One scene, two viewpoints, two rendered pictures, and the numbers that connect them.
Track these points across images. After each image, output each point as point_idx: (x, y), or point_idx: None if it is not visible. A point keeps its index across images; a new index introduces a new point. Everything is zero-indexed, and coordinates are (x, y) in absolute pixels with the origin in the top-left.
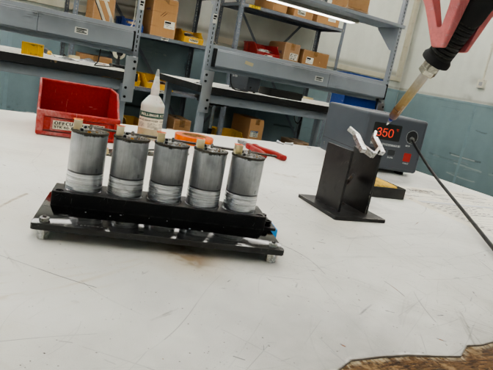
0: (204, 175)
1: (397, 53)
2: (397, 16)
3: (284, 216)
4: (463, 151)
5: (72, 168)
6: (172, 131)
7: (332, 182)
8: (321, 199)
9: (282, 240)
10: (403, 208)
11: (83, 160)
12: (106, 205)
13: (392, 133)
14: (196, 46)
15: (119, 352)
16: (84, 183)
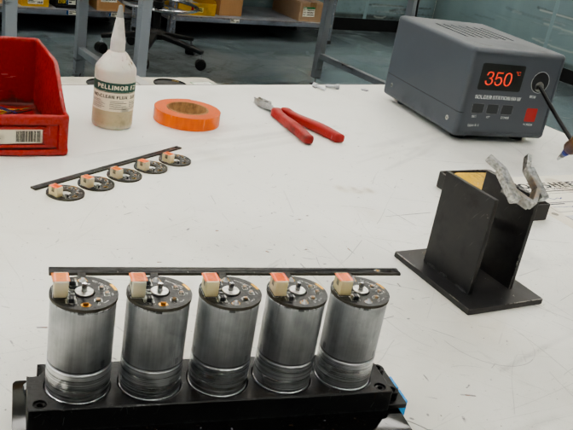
0: (290, 344)
1: None
2: None
3: (390, 325)
4: (558, 4)
5: (60, 366)
6: (143, 88)
7: (457, 242)
8: (436, 264)
9: (410, 407)
10: (552, 246)
11: (78, 353)
12: (125, 417)
13: (510, 79)
14: None
15: None
16: (83, 388)
